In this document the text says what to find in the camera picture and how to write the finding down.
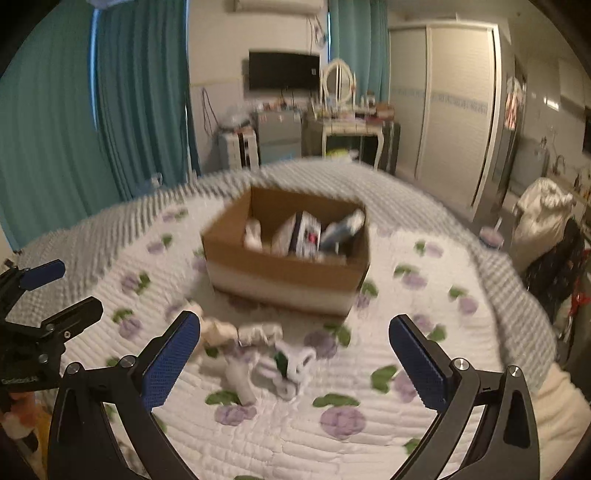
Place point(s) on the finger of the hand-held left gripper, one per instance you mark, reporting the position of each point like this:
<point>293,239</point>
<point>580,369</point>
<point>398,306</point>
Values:
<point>76,316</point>
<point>42,274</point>

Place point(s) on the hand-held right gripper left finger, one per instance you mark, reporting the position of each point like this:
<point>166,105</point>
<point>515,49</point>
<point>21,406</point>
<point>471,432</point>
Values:
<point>171,362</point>

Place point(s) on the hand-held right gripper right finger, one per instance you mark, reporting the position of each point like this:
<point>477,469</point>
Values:
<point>418,364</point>

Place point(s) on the beige sock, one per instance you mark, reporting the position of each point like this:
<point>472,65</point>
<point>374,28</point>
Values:
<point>218,330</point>

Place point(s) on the plain white sock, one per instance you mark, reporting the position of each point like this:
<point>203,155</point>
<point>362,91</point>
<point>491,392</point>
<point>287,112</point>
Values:
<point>240,378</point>

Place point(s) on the white grey sock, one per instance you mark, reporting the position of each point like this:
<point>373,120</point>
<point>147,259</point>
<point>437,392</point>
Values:
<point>258,332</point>

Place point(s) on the white sock with green print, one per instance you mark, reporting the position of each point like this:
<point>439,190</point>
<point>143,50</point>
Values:
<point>295,364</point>

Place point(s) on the cardboard box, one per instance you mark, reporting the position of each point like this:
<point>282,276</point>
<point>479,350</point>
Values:
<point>277,281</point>

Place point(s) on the orange white cloth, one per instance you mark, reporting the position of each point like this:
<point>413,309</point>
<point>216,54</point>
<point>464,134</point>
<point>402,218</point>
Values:
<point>16,420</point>

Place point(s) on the floral white quilt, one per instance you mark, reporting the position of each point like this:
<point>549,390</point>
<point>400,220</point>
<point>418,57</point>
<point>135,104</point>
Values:
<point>286,429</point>

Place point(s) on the purple cup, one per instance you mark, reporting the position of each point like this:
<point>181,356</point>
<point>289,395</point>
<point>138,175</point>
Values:
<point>490,237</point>

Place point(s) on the white socks bundle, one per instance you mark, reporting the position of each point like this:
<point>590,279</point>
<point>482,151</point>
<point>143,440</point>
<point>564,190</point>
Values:
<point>253,236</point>

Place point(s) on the wide teal curtain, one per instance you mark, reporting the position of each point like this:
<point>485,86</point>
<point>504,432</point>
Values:
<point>69,115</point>

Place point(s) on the dark clothes pile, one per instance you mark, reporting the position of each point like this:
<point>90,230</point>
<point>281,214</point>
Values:
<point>558,272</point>

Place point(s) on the black white packet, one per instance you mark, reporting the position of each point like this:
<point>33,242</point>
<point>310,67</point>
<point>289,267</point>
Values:
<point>307,236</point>

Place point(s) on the white stuffed bag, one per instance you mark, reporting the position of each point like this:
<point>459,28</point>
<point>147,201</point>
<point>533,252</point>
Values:
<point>538,217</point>

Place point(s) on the white drawer cabinet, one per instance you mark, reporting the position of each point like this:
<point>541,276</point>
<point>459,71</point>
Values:
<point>235,147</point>

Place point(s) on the white dressing table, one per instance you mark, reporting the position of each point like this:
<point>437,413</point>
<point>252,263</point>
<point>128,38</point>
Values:
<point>351,129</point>

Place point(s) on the grey small fridge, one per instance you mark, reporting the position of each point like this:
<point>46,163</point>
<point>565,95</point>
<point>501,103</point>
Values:
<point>278,138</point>

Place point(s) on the white sliding wardrobe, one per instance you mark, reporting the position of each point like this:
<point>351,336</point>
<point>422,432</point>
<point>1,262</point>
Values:
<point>455,115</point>

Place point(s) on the white oval vanity mirror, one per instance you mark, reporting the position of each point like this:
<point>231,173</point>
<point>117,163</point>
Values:
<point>338,83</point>

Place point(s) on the narrow teal curtain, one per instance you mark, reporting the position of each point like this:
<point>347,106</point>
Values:
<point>358,46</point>

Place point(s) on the white air conditioner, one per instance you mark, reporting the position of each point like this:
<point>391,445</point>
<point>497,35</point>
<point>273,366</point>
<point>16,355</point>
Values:
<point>277,4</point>

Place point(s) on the black wall television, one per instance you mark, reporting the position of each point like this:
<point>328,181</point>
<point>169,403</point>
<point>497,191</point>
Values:
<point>284,71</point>

